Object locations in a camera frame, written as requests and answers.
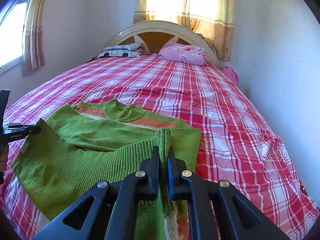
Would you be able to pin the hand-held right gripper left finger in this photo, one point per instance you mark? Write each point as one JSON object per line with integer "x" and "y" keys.
{"x": 152, "y": 175}

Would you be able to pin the red plaid bedsheet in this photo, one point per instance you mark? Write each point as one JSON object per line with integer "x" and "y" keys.
{"x": 225, "y": 130}

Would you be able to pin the narrow yellow window curtain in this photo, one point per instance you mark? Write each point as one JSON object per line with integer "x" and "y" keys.
{"x": 35, "y": 42}

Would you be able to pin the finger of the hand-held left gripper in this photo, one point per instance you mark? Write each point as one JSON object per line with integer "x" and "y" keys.
{"x": 27, "y": 130}

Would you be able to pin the pink floral pillow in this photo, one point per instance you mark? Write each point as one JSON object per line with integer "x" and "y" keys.
{"x": 182, "y": 53}

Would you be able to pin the wide yellow window curtain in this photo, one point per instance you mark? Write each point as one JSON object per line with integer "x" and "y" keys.
{"x": 217, "y": 30}

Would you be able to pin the green orange striped knit sweater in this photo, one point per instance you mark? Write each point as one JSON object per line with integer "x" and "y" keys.
{"x": 87, "y": 135}

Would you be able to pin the white patterned pillow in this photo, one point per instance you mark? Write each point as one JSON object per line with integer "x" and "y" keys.
{"x": 120, "y": 51}

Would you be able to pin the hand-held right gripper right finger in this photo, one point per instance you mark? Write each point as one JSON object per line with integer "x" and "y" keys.
{"x": 170, "y": 177}

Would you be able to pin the white framed window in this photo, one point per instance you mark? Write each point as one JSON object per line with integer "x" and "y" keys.
{"x": 12, "y": 35}

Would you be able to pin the pink bundled cloth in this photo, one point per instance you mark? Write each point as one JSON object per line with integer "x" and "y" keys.
{"x": 230, "y": 75}

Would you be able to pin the cream arched bed headboard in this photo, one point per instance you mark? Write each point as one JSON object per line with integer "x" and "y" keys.
{"x": 155, "y": 38}

